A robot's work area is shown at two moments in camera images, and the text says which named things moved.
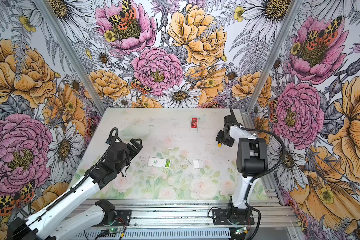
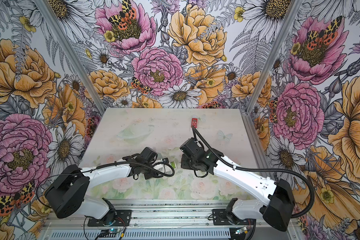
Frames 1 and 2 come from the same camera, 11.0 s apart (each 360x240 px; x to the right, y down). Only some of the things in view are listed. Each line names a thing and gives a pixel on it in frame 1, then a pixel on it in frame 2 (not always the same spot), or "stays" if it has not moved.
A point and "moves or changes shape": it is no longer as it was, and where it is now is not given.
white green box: (159, 162) moves or changes shape
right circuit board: (243, 229) stays
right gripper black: (219, 137) to (184, 161)
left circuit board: (114, 230) stays
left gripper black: (139, 147) to (151, 175)
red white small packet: (194, 124) stays
